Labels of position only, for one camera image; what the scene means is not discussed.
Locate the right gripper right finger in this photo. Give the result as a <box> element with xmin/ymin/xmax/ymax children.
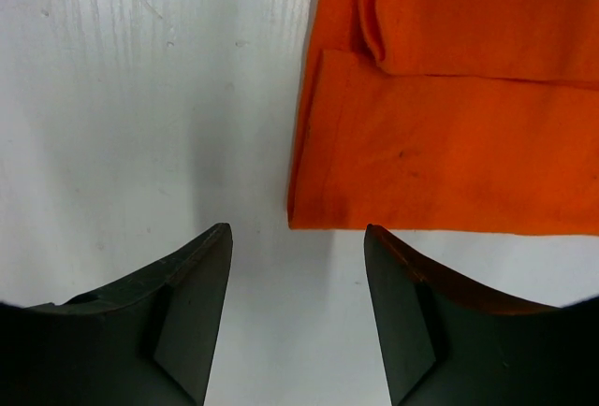
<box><xmin>364</xmin><ymin>225</ymin><xmax>598</xmax><ymax>405</ymax></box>

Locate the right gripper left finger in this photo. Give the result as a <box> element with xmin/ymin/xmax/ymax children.
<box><xmin>1</xmin><ymin>223</ymin><xmax>233</xmax><ymax>405</ymax></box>

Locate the orange t shirt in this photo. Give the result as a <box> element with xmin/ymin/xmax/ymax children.
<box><xmin>287</xmin><ymin>0</ymin><xmax>598</xmax><ymax>235</ymax></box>

